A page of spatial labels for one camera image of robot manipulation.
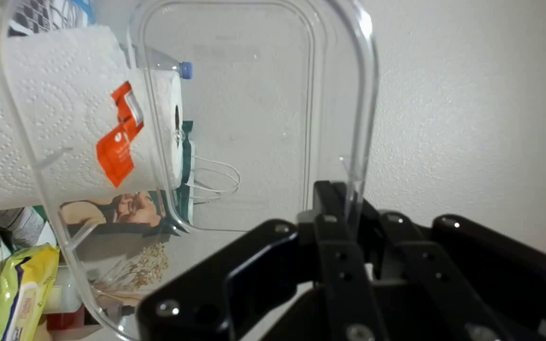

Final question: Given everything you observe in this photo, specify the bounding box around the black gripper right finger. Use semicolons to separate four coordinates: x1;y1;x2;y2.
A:
341;195;546;341

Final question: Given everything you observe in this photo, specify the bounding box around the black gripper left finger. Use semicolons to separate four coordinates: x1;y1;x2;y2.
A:
136;180;379;341

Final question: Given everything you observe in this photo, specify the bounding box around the clear plastic bowl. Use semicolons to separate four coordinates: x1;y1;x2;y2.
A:
0;0;381;341

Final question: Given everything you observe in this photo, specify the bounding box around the green paper gift bag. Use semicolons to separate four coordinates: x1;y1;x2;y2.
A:
56;119;242;239

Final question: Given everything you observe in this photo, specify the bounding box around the yellow green packet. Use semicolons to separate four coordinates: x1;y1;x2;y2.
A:
0;243;62;341

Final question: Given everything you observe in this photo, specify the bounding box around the white paper towel roll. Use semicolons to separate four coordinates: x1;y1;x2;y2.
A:
0;25;185;216

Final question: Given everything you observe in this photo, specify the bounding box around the black white keyboard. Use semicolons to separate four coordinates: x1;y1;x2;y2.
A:
5;0;98;36

